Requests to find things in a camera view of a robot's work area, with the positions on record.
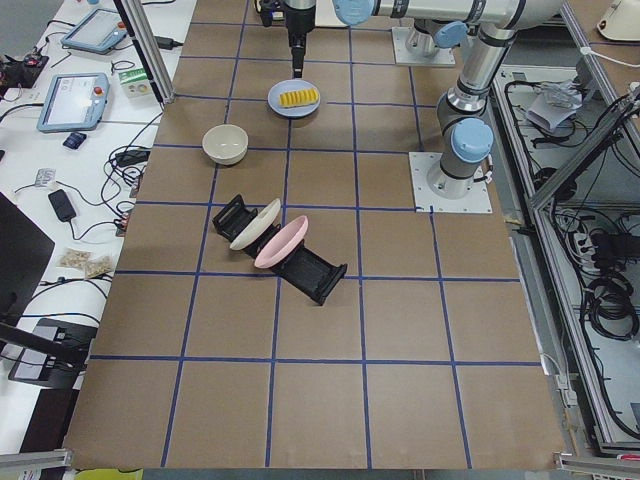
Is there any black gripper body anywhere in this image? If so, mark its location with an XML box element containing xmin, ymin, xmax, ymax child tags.
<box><xmin>284</xmin><ymin>0</ymin><xmax>315</xmax><ymax>50</ymax></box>

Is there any striped bread roll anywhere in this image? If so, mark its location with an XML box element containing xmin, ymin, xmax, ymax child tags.
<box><xmin>278</xmin><ymin>88</ymin><xmax>320</xmax><ymax>109</ymax></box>

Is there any light blue plate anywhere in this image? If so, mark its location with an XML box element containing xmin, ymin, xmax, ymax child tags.
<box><xmin>267</xmin><ymin>79</ymin><xmax>320</xmax><ymax>118</ymax></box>

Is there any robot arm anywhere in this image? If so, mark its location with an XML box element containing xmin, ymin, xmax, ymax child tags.
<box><xmin>333</xmin><ymin>1</ymin><xmax>563</xmax><ymax>199</ymax></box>
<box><xmin>270</xmin><ymin>1</ymin><xmax>468</xmax><ymax>79</ymax></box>

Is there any cream plate in rack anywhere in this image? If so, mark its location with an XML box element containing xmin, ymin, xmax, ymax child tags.
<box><xmin>230</xmin><ymin>198</ymin><xmax>281</xmax><ymax>251</ymax></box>

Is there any pink plate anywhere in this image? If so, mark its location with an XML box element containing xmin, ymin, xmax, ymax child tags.
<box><xmin>254</xmin><ymin>215</ymin><xmax>309</xmax><ymax>269</ymax></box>

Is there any black plate rack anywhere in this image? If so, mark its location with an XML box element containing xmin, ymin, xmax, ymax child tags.
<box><xmin>212</xmin><ymin>194</ymin><xmax>347</xmax><ymax>305</ymax></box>

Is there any white rectangular tray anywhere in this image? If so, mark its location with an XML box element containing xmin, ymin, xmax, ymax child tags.
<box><xmin>315</xmin><ymin>8</ymin><xmax>347</xmax><ymax>28</ymax></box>

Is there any cream bowl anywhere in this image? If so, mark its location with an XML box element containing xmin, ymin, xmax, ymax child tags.
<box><xmin>202</xmin><ymin>124</ymin><xmax>248</xmax><ymax>166</ymax></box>

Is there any black power adapter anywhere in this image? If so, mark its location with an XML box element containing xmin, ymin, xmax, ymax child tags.
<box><xmin>154</xmin><ymin>36</ymin><xmax>183</xmax><ymax>50</ymax></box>

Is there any green white carton box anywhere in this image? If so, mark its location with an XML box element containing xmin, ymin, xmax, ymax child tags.
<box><xmin>118</xmin><ymin>68</ymin><xmax>152</xmax><ymax>98</ymax></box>

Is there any blue teach pendant far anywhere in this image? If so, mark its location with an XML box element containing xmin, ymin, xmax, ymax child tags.
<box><xmin>61</xmin><ymin>8</ymin><xmax>127</xmax><ymax>54</ymax></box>

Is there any blue teach pendant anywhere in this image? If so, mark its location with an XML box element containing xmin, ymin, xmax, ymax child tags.
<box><xmin>61</xmin><ymin>8</ymin><xmax>127</xmax><ymax>54</ymax></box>
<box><xmin>37</xmin><ymin>73</ymin><xmax>110</xmax><ymax>133</ymax></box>

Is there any blue teach pendant near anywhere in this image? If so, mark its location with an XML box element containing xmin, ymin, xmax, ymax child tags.
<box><xmin>37</xmin><ymin>73</ymin><xmax>110</xmax><ymax>133</ymax></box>

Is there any aluminium frame post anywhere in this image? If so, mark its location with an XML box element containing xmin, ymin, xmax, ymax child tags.
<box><xmin>113</xmin><ymin>0</ymin><xmax>175</xmax><ymax>105</ymax></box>

